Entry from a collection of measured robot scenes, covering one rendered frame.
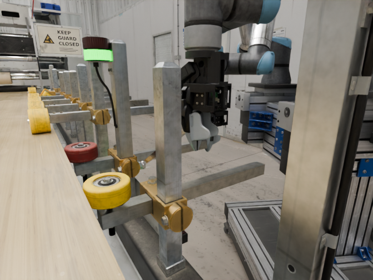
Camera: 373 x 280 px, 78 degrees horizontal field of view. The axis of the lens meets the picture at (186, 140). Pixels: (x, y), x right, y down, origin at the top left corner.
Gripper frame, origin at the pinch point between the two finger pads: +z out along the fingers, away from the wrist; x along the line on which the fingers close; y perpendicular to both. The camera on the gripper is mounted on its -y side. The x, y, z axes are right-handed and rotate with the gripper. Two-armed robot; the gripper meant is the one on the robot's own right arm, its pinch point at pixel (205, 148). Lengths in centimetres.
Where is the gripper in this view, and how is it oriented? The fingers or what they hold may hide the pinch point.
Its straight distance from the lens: 85.8
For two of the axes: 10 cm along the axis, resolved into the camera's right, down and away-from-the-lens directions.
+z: 0.1, 9.6, 2.8
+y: 8.3, -1.6, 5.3
